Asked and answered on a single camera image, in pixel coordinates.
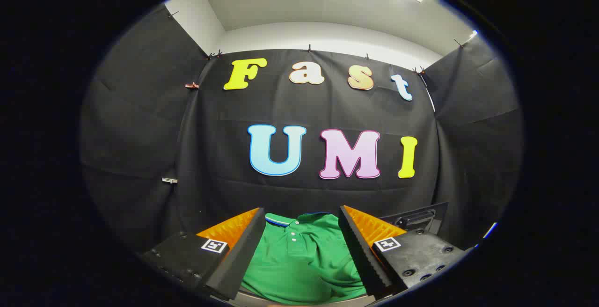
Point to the green polo shirt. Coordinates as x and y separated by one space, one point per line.
299 265

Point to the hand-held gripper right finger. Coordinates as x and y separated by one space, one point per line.
360 251

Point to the black backdrop cloth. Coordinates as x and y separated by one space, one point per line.
304 105

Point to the white cloth clip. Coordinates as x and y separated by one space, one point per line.
169 180

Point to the pink cloth clip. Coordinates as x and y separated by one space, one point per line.
192 85

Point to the row of black cloth clips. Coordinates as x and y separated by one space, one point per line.
309 48

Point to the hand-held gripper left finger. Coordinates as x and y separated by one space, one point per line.
243 255

